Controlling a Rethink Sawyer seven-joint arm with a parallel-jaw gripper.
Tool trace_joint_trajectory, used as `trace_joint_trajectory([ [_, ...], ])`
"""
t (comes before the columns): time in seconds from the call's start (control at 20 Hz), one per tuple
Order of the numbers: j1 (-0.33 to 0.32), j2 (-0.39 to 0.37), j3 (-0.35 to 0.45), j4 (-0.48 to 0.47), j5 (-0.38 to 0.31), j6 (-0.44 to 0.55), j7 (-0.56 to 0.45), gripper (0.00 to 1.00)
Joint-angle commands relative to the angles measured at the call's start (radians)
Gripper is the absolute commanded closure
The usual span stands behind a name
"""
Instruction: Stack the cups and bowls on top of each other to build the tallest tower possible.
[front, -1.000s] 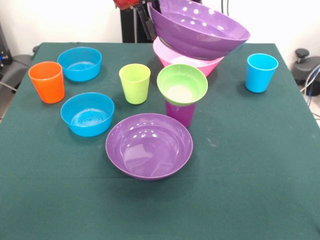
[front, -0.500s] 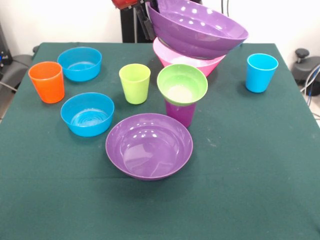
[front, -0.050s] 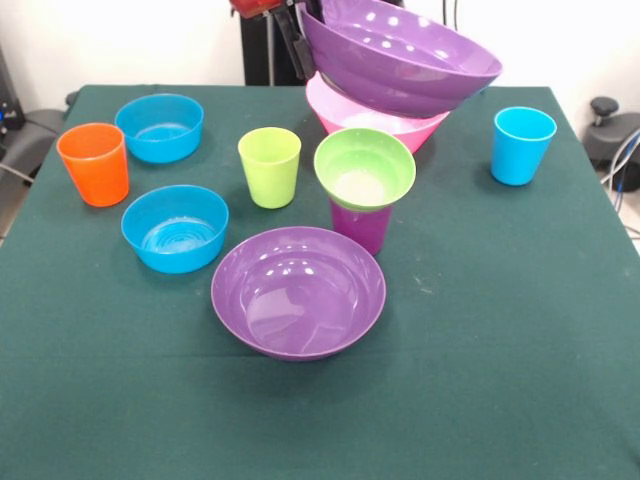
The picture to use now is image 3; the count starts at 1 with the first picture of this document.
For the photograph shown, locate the dark grey base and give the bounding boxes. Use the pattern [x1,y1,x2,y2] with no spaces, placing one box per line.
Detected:
[583,112,640,174]

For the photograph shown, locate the purple bowl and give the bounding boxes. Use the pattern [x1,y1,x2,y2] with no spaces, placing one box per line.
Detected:
[210,226,388,363]
[301,0,504,120]

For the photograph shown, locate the blue cup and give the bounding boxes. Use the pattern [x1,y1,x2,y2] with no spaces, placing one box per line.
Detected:
[490,106,558,187]

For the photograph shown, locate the grey chair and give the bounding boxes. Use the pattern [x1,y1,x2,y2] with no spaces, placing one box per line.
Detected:
[0,107,67,182]

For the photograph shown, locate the lime green cup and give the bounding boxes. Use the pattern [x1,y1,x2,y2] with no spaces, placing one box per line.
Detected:
[237,126,303,210]

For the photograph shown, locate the blue and grey cables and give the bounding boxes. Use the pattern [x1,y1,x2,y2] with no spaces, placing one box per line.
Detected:
[599,127,640,236]

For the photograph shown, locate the black wall cable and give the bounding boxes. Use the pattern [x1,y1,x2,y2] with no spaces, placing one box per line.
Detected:
[441,0,467,29]

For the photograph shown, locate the large pink bowl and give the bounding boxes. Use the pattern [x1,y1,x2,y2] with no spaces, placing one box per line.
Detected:
[305,77,452,155]

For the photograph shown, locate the blue bowl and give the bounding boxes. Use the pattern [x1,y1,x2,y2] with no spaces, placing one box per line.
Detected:
[114,93,205,164]
[120,184,230,275]

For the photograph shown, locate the black knob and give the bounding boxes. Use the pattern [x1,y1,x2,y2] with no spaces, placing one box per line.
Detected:
[588,96,622,132]

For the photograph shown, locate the dark green tablecloth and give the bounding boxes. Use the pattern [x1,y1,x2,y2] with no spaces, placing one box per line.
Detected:
[0,83,640,480]

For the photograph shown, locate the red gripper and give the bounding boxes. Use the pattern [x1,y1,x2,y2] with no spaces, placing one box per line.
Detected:
[229,0,326,82]

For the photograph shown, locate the orange cup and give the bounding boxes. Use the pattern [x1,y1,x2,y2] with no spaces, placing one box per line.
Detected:
[55,122,131,208]

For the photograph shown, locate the purple cup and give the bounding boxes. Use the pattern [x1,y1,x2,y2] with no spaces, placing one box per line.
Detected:
[329,197,395,257]

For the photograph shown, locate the green ribbed bowl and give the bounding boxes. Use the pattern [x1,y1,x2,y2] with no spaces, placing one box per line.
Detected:
[313,127,418,212]

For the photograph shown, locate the black equipment box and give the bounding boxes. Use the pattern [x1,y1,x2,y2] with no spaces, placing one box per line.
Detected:
[0,44,26,151]

